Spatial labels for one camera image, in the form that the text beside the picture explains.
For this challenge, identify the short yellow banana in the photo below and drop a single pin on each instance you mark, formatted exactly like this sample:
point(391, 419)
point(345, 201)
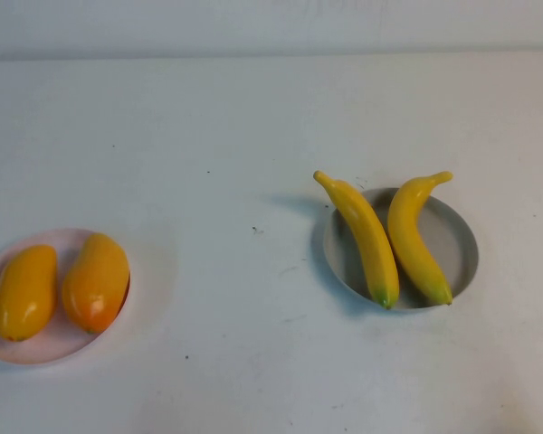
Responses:
point(412, 244)

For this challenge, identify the long yellow banana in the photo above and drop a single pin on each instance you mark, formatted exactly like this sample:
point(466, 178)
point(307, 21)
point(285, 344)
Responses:
point(366, 244)

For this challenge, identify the mango with orange blush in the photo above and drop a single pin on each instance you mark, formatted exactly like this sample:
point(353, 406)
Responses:
point(95, 285)

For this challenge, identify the pink plastic plate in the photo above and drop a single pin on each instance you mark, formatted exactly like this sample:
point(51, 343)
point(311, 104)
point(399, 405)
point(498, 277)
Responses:
point(72, 349)

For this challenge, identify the plain yellow mango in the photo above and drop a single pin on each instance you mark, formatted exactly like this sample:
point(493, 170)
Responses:
point(25, 294)

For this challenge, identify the grey-blue plastic plate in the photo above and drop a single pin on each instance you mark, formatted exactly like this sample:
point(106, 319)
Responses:
point(452, 244)

